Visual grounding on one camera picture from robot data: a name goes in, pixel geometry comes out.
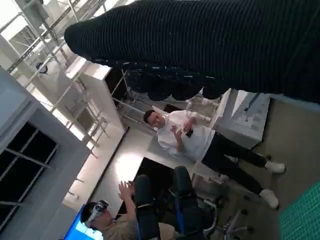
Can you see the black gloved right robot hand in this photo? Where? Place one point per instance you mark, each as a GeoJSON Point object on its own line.
{"type": "Point", "coordinates": [190, 40]}

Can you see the small white mesh cage box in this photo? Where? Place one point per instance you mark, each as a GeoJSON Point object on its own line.
{"type": "Point", "coordinates": [245, 127]}

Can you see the person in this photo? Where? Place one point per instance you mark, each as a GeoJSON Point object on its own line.
{"type": "Point", "coordinates": [185, 145]}
{"type": "Point", "coordinates": [117, 230]}

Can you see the black office chair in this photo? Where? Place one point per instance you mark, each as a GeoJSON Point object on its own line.
{"type": "Point", "coordinates": [185, 185]}

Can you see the headset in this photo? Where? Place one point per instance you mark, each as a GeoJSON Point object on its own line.
{"type": "Point", "coordinates": [98, 208]}

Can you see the dark window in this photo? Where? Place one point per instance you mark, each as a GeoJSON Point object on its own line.
{"type": "Point", "coordinates": [22, 160]}

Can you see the green cutting mat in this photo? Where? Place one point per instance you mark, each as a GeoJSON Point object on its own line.
{"type": "Point", "coordinates": [302, 215]}

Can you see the blue lit monitor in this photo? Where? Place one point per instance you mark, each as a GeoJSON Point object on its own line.
{"type": "Point", "coordinates": [77, 230]}

